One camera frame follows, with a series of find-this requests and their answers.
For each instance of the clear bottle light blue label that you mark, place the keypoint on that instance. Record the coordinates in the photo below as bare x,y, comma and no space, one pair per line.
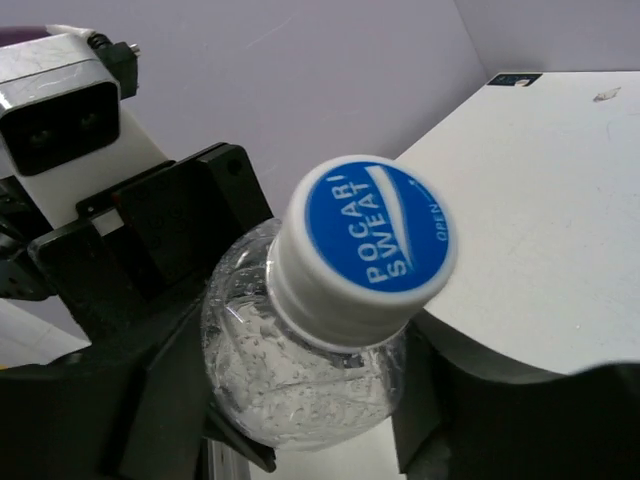
303,323

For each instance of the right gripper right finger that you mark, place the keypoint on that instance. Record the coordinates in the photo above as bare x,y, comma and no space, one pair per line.
452,424

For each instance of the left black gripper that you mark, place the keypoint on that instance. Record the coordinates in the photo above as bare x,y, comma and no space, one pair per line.
158,234

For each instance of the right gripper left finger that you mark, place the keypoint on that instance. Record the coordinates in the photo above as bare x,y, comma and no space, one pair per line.
130,406

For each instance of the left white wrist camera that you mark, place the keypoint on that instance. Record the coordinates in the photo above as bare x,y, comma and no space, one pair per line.
65,133

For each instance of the blue corner sticker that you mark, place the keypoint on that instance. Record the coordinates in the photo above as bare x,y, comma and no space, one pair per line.
517,79

